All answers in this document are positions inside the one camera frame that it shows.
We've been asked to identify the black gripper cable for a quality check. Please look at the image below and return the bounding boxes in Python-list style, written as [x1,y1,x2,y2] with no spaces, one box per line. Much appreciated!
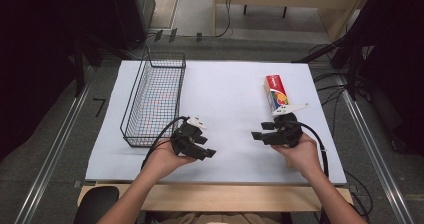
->
[295,121,330,179]
[140,115,190,170]

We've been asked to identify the light wooden table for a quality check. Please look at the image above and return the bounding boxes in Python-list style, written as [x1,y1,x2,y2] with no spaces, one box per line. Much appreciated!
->
[77,182,354,213]

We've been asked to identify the black wire basket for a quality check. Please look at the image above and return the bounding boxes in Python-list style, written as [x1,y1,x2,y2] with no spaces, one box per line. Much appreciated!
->
[119,51,187,149]

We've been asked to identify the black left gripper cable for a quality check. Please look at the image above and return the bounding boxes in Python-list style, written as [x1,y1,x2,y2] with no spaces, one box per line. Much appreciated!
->
[140,115,190,170]

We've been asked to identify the black hanging cable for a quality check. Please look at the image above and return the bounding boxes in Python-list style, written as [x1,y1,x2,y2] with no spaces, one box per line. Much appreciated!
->
[213,0,234,39]

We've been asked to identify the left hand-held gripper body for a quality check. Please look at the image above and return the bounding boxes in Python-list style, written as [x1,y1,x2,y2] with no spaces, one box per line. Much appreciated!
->
[170,116,209,158]

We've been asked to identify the person's left hand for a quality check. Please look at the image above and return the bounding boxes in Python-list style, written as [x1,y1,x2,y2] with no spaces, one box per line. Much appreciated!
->
[142,143,198,181]

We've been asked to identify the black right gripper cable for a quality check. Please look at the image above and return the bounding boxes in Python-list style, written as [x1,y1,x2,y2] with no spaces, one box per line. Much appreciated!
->
[295,121,330,179]

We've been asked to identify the black floor cables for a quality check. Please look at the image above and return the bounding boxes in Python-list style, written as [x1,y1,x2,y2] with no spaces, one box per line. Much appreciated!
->
[313,71,349,135]

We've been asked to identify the black chair seat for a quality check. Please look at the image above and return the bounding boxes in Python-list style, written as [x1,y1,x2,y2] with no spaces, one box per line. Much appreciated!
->
[72,185,120,224]

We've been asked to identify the dark computer cabinet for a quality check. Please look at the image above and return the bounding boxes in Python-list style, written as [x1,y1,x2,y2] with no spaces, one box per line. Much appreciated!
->
[109,0,157,51]

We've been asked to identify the white table sheet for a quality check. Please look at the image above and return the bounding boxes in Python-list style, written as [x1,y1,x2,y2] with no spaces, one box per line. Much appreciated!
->
[84,59,348,186]

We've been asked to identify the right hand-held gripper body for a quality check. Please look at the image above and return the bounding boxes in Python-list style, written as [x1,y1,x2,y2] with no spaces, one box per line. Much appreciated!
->
[271,102,311,149]

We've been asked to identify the person's right hand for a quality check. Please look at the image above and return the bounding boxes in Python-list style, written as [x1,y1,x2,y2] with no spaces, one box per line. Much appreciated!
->
[270,132,324,180]

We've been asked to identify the black stand leg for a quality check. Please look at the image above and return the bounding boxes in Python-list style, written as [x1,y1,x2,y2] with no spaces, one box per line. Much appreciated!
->
[291,33,354,64]

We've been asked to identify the aluminium floor rail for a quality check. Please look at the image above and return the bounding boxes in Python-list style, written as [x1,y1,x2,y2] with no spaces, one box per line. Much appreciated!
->
[13,65,95,224]
[334,73,416,224]

